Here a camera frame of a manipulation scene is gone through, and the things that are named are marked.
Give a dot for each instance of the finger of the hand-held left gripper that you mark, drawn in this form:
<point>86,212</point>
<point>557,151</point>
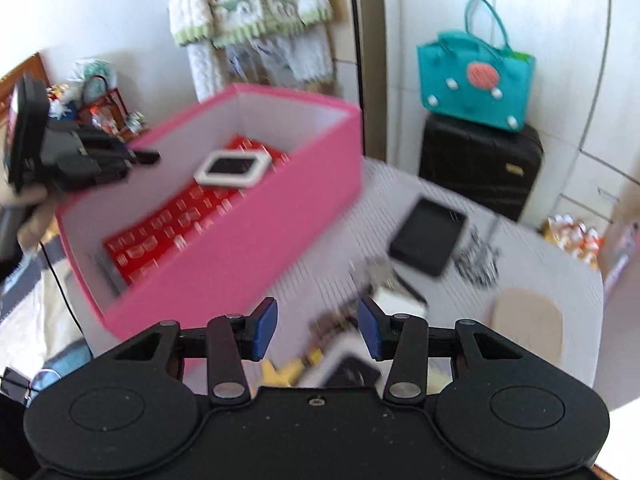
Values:
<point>115,157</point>

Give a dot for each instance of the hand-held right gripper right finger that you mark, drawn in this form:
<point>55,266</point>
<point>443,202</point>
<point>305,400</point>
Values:
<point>372,330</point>

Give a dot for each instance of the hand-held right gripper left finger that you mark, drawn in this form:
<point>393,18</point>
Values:
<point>262,327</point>

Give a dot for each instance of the white charger plug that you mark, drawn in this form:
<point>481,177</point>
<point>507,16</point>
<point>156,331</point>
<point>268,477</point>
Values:
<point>395,300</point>

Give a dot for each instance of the white portable router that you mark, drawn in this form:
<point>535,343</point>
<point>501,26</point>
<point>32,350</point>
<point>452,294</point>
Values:
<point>232,167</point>
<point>350,370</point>

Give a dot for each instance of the yellow star hair clip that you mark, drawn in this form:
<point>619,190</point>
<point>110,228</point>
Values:
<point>280,372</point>

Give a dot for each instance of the bunch of keys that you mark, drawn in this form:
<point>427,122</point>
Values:
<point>377,266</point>

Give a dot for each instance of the pink cardboard box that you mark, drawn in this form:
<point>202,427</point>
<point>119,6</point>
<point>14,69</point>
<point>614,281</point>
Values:
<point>260,240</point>

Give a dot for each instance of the black charger dock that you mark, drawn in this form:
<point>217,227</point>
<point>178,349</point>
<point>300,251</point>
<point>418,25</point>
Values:
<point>425,235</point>

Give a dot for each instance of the round pink case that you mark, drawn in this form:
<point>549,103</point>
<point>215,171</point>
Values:
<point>525,320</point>

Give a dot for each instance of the person's left forearm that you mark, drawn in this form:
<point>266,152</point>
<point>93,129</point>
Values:
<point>35,220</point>

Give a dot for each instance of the red patterned gift bag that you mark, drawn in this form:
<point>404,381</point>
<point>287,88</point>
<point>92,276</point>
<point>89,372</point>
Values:
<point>107,110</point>

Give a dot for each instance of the white fuzzy robe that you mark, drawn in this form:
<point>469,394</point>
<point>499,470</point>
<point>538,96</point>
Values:
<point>200,0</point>

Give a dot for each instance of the black suitcase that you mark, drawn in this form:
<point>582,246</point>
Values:
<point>470,170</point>

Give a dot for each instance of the blue denim cloth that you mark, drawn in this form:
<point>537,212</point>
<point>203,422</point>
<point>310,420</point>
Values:
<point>70,360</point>

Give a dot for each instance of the pile of snack packets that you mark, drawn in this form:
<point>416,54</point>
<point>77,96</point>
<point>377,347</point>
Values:
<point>575,240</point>

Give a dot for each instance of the teal felt handbag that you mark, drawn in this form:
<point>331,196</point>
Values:
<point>465,95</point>

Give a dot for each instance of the white wardrobe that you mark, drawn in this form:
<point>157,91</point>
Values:
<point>550,35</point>

